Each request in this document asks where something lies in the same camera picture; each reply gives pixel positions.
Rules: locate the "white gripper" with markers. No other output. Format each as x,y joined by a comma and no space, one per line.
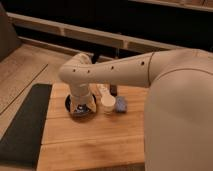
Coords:
81,99

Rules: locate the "white shelf rail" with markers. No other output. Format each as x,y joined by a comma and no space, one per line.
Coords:
90,35

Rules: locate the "dark green mat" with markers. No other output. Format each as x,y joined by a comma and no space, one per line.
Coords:
22,140

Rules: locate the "dark ceramic bowl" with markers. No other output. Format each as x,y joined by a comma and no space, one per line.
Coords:
81,110

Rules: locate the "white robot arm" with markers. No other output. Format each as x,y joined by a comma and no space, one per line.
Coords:
178,113

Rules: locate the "blue sponge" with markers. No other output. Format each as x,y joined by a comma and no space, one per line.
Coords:
121,104

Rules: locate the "white plastic cup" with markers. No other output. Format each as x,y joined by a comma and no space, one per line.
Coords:
108,103

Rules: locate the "wooden cutting board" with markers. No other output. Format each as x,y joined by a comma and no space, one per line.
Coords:
98,141

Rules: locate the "white plastic bottle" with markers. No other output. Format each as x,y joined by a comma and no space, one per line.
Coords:
103,90

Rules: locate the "black rectangular block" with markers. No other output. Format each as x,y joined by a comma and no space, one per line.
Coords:
113,90

